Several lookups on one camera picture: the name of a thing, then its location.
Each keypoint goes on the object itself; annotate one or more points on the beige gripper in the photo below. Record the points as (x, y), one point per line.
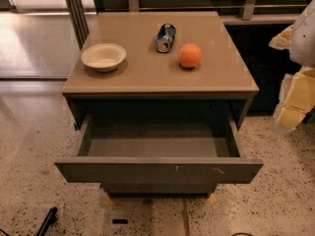
(304, 39)

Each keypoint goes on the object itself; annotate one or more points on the grey top drawer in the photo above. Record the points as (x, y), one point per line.
(153, 153)

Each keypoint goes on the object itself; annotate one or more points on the grey drawer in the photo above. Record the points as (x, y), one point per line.
(153, 153)
(159, 189)

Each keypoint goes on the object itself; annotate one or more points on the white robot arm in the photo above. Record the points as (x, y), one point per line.
(302, 42)

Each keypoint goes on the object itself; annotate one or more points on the grey drawer cabinet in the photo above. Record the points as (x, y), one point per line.
(150, 85)

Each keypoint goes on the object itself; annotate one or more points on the grey bottom drawer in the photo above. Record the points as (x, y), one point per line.
(159, 189)

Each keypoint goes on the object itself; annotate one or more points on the orange fruit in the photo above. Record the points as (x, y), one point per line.
(190, 55)

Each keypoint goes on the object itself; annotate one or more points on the blue crushed soda can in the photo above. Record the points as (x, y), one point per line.
(165, 38)

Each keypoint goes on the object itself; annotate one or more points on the white paper bowl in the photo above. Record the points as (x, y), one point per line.
(104, 57)

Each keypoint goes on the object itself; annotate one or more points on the black rod on floor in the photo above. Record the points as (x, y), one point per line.
(50, 219)

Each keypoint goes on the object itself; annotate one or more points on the metal railing frame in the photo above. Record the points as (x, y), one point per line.
(256, 20)

